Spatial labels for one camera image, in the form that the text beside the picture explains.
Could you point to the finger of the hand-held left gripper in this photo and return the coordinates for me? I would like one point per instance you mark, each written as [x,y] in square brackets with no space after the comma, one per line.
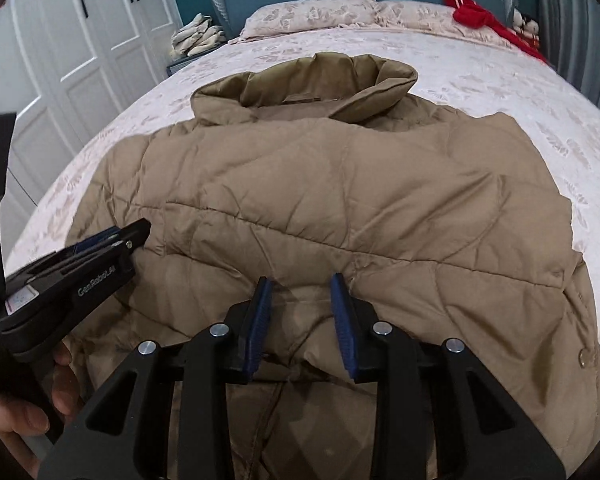
[137,227]
[120,256]

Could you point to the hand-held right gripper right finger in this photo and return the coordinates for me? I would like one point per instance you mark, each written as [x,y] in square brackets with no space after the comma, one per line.
[342,320]

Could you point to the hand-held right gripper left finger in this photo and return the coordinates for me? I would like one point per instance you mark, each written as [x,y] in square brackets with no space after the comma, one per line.
[260,320]

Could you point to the tan puffer jacket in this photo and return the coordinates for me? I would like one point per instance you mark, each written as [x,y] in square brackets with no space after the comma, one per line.
[355,200]

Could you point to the person's left hand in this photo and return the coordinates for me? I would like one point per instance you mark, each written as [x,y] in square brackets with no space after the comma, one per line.
[15,430]

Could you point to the white panelled wardrobe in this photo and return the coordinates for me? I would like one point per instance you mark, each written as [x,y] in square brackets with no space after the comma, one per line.
[105,60]

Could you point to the pile of beige cloth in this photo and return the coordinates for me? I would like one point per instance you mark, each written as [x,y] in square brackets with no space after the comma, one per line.
[197,35]

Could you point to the bed with butterfly sheet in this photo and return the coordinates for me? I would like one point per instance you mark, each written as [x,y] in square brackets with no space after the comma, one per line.
[480,90]

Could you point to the pink leaf print pillow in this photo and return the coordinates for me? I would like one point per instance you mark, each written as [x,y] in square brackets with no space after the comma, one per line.
[420,15]
[305,15]

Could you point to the red knitted cloth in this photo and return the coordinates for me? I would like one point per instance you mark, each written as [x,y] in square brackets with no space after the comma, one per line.
[472,14]

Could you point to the small plush toys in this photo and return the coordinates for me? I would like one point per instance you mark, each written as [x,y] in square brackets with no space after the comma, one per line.
[525,22]

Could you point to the grey curtain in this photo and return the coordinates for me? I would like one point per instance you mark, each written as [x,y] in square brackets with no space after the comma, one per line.
[580,35]

